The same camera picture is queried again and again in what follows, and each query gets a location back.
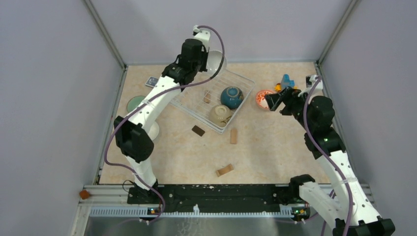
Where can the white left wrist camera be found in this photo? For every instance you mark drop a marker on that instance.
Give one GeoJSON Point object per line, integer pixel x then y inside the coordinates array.
{"type": "Point", "coordinates": [201, 34]}

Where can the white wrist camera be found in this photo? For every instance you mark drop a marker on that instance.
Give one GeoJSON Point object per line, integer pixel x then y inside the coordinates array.
{"type": "Point", "coordinates": [201, 34]}
{"type": "Point", "coordinates": [314, 84]}

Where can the dark brown block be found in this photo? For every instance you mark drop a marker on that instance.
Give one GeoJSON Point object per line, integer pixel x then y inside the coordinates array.
{"type": "Point", "coordinates": [197, 130]}

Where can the blue playing card box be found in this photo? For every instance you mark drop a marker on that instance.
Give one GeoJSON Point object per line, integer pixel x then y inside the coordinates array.
{"type": "Point", "coordinates": [151, 82]}

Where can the small wooden block under rack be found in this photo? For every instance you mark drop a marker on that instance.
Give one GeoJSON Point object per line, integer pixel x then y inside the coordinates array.
{"type": "Point", "coordinates": [207, 96]}

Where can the dark teal bowl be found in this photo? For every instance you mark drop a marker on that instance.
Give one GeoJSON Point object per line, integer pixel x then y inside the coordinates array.
{"type": "Point", "coordinates": [232, 97]}

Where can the large white bowl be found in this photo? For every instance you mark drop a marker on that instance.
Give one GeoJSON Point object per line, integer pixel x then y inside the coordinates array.
{"type": "Point", "coordinates": [154, 131]}

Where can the white orange pattern bowl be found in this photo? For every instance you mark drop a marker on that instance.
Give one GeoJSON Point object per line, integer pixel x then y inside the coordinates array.
{"type": "Point", "coordinates": [260, 98]}

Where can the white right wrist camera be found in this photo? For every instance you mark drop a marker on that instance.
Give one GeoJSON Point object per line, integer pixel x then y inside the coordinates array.
{"type": "Point", "coordinates": [314, 84]}

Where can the small white bowl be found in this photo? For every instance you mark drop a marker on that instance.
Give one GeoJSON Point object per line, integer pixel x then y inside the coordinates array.
{"type": "Point", "coordinates": [213, 62]}

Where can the colourful toy block car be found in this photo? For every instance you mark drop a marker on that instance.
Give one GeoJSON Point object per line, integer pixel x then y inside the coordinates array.
{"type": "Point", "coordinates": [286, 82]}

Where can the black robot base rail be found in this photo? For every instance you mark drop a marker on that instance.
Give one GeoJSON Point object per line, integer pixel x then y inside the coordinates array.
{"type": "Point", "coordinates": [216, 198]}

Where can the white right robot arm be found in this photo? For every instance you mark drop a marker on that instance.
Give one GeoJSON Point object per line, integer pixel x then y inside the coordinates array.
{"type": "Point", "coordinates": [351, 214]}

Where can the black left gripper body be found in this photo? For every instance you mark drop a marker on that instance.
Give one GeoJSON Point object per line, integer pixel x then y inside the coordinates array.
{"type": "Point", "coordinates": [202, 64]}

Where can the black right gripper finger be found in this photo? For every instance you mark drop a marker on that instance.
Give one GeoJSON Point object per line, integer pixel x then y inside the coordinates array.
{"type": "Point", "coordinates": [287, 92]}
{"type": "Point", "coordinates": [273, 100]}

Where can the orange block on frame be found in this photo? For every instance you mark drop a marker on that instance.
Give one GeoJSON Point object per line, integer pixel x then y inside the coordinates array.
{"type": "Point", "coordinates": [84, 194]}

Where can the arched wooden block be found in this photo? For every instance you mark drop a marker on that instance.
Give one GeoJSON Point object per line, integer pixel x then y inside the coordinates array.
{"type": "Point", "coordinates": [228, 168]}

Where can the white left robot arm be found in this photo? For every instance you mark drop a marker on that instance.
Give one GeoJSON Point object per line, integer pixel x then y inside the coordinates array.
{"type": "Point", "coordinates": [132, 131]}

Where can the light green celadon bowl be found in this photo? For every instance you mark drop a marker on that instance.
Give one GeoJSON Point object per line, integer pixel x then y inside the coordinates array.
{"type": "Point", "coordinates": [134, 102]}

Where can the light wooden block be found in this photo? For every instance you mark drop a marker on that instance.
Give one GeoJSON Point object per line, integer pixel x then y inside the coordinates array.
{"type": "Point", "coordinates": [234, 136]}

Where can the beige flower pattern bowl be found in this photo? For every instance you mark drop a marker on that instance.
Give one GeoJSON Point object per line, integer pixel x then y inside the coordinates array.
{"type": "Point", "coordinates": [220, 115]}

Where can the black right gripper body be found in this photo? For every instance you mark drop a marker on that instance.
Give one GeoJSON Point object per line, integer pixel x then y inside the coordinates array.
{"type": "Point", "coordinates": [296, 106]}

